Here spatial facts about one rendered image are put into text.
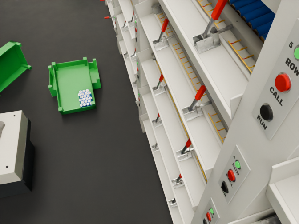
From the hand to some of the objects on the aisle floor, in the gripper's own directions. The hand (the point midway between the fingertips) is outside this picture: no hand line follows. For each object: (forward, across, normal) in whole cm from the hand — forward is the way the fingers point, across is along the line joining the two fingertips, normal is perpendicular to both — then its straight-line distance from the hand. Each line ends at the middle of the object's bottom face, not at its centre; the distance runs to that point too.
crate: (-72, -135, +76) cm, 171 cm away
